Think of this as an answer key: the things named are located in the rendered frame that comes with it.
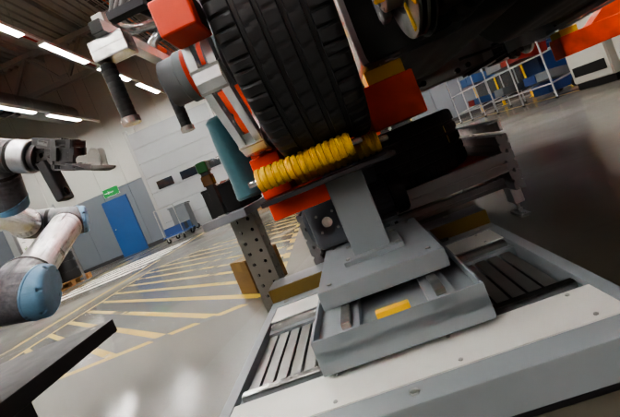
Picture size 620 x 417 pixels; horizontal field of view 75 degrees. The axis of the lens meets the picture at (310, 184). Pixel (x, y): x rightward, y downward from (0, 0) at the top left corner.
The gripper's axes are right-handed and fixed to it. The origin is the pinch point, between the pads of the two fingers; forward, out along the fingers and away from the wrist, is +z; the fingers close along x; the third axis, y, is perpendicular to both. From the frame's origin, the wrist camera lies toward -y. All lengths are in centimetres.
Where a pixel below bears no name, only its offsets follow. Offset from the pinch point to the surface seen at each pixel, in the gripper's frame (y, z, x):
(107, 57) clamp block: 26.0, 5.7, -13.1
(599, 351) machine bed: -21, 99, -46
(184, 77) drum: 24.6, 19.6, -1.5
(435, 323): -25, 79, -29
